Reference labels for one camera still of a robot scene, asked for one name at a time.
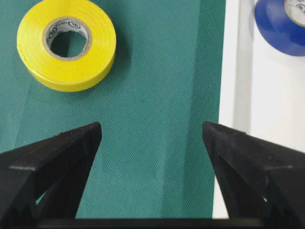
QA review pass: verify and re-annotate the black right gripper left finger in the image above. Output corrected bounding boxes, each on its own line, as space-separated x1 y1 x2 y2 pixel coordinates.
0 122 102 229

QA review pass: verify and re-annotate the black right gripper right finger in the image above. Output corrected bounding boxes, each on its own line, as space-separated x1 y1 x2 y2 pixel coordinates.
202 122 305 229

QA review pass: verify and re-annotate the blue tape roll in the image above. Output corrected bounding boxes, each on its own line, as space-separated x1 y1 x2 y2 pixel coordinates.
254 0 305 56

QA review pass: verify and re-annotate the white plastic case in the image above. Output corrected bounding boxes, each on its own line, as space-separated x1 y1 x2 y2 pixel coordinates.
212 0 305 219

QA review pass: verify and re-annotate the yellow tape roll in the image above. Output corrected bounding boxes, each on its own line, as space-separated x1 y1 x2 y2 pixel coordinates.
17 0 117 92

